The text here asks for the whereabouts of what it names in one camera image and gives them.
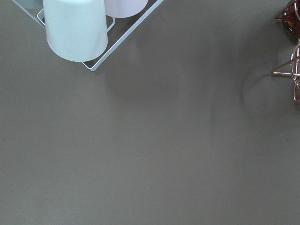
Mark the copper wire bottle basket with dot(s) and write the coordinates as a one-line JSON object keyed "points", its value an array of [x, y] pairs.
{"points": [[292, 67]]}

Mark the tea bottle white cap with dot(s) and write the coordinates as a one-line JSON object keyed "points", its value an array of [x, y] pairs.
{"points": [[290, 21]]}

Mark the pink plastic cup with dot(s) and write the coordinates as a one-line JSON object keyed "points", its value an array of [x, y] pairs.
{"points": [[124, 8]]}

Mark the white plastic cup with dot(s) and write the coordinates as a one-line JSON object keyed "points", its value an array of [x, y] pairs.
{"points": [[76, 30]]}

